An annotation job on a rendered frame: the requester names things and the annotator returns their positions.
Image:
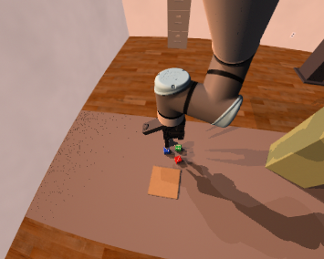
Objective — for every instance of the orange flat mat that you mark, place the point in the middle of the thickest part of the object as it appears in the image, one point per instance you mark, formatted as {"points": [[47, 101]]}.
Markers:
{"points": [[164, 182]]}

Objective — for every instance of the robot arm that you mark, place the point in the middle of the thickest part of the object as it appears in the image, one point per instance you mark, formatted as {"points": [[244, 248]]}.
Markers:
{"points": [[236, 28]]}

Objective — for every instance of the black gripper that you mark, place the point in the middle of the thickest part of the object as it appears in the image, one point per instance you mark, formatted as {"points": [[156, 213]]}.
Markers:
{"points": [[173, 133]]}

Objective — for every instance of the green die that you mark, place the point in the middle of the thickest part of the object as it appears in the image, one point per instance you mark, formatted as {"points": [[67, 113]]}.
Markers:
{"points": [[178, 147]]}

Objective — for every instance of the red die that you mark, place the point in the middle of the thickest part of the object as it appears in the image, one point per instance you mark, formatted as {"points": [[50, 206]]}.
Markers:
{"points": [[178, 159]]}

